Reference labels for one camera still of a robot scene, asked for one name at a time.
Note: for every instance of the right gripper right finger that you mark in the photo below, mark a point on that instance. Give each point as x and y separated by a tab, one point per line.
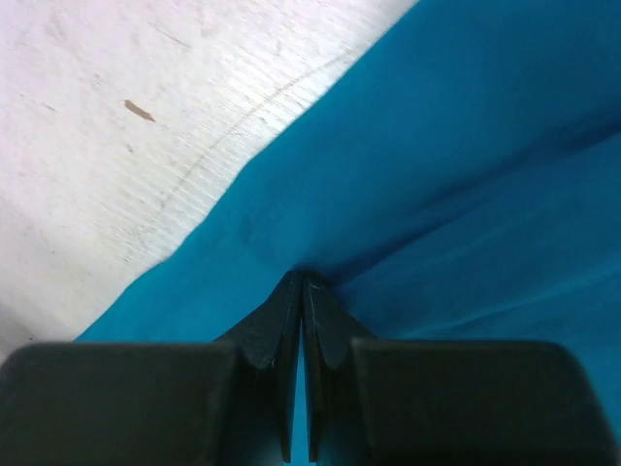
374	401

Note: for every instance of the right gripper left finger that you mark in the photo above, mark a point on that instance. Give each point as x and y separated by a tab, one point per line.
228	402

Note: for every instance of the teal blue t shirt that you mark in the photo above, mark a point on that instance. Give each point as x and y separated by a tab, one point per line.
460	182

